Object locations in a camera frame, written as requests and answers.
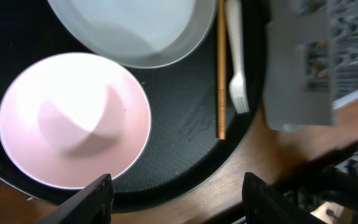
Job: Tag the white plastic fork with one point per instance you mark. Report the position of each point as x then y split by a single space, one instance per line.
237 85

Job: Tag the grey plastic dishwasher rack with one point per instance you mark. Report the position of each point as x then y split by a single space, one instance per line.
312 67

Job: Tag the single wooden chopstick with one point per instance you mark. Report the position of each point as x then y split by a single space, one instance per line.
221 70

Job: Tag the round black serving tray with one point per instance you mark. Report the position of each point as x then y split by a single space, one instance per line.
183 150

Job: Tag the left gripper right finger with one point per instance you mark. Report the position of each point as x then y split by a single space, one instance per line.
263 204

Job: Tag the light grey round plate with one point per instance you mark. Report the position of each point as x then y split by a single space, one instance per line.
138 33

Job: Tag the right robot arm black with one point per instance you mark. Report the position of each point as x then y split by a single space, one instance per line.
327 186

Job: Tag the pink bowl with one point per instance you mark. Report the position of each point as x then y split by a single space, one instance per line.
70 118

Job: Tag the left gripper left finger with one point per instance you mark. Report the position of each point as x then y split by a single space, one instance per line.
91 205

